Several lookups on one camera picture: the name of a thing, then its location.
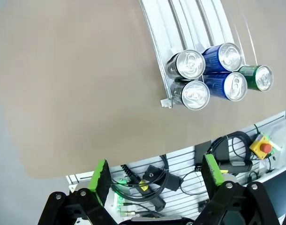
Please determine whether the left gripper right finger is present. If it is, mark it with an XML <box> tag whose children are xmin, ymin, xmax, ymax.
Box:
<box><xmin>194</xmin><ymin>153</ymin><xmax>284</xmax><ymax>225</ymax></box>

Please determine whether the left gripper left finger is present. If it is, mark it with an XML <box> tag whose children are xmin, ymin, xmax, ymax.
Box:
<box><xmin>37</xmin><ymin>159</ymin><xmax>120</xmax><ymax>225</ymax></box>

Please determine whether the black rectangular box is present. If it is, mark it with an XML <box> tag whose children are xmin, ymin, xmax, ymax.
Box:
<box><xmin>194</xmin><ymin>141</ymin><xmax>229</xmax><ymax>165</ymax></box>

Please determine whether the black power adapter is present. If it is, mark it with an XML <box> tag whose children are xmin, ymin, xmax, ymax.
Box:
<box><xmin>218</xmin><ymin>159</ymin><xmax>253</xmax><ymax>174</ymax></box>

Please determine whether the yellow emergency stop button box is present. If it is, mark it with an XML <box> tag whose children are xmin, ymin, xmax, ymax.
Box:
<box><xmin>249</xmin><ymin>133</ymin><xmax>275</xmax><ymax>160</ymax></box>

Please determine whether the black Pepsi can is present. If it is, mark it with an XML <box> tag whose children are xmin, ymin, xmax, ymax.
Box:
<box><xmin>166</xmin><ymin>49</ymin><xmax>206</xmax><ymax>80</ymax></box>
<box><xmin>170</xmin><ymin>80</ymin><xmax>211</xmax><ymax>110</ymax></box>

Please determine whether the blue Pocari Sweat can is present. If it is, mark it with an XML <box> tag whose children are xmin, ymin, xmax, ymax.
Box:
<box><xmin>202</xmin><ymin>42</ymin><xmax>243</xmax><ymax>72</ymax></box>
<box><xmin>203</xmin><ymin>71</ymin><xmax>248</xmax><ymax>102</ymax></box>

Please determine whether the green Chilsung cider can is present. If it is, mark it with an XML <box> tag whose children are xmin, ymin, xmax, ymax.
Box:
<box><xmin>238</xmin><ymin>65</ymin><xmax>274</xmax><ymax>91</ymax></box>

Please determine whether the white three-lane can rack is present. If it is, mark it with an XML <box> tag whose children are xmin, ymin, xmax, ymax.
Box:
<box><xmin>138</xmin><ymin>0</ymin><xmax>261</xmax><ymax>109</ymax></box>

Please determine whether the black yellow cable connector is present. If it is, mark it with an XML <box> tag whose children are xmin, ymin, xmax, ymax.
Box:
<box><xmin>120</xmin><ymin>164</ymin><xmax>166</xmax><ymax>211</ymax></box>

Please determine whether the black looped cable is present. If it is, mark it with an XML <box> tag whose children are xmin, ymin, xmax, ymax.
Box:
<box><xmin>207</xmin><ymin>131</ymin><xmax>254</xmax><ymax>165</ymax></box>

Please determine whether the black bracket mount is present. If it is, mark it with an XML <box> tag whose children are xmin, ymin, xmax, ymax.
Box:
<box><xmin>143</xmin><ymin>165</ymin><xmax>184</xmax><ymax>192</ymax></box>

